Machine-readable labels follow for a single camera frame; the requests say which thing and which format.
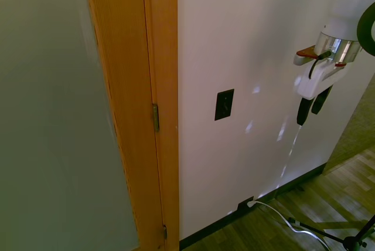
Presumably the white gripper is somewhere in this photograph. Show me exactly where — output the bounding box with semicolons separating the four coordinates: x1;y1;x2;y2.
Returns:
295;62;351;126

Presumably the dark baseboard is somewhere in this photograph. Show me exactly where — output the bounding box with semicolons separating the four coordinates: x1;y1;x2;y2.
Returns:
179;162;328;251

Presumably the black tripod stand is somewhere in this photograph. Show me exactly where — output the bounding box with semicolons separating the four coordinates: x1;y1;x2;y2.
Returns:
288;207;375;251

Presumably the frosted glass door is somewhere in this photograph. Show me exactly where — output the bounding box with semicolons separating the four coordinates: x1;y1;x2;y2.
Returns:
0;0;141;251

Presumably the black light switch plate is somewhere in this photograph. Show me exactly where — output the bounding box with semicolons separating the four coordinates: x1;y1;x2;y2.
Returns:
214;88;235;122

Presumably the black cable loop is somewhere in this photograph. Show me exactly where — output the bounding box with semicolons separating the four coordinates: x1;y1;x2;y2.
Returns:
356;5;375;58

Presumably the black wall outlet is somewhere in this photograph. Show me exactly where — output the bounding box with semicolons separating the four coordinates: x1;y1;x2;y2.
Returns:
237;195;255;210

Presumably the white power cable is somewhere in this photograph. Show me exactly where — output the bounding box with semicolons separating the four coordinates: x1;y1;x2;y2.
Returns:
247;199;330;251

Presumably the wooden door frame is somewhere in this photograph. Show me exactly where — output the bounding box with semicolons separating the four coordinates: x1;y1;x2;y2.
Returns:
81;0;180;251

